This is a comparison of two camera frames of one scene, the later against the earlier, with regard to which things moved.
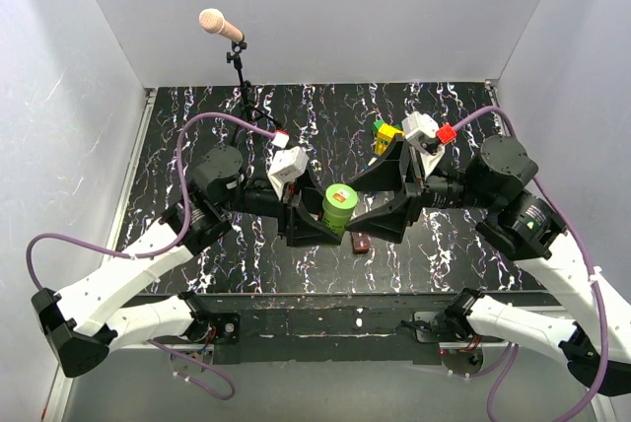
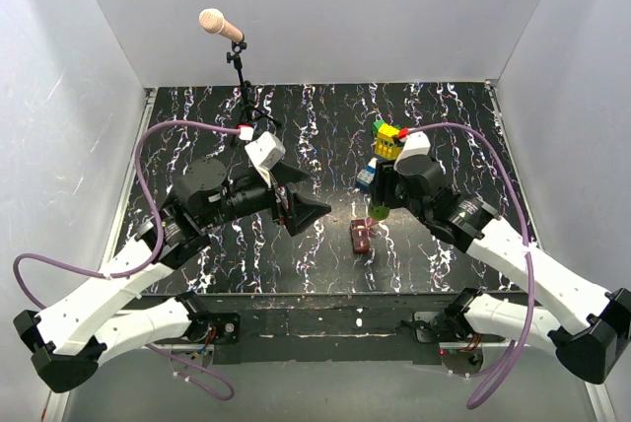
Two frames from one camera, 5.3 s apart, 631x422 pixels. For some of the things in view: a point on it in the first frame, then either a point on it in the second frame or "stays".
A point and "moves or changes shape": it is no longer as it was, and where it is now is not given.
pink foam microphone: [213, 21] stays
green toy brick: [376, 126] stays
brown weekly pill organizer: [360, 242] stays
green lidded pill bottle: [338, 205] moves or changes shape
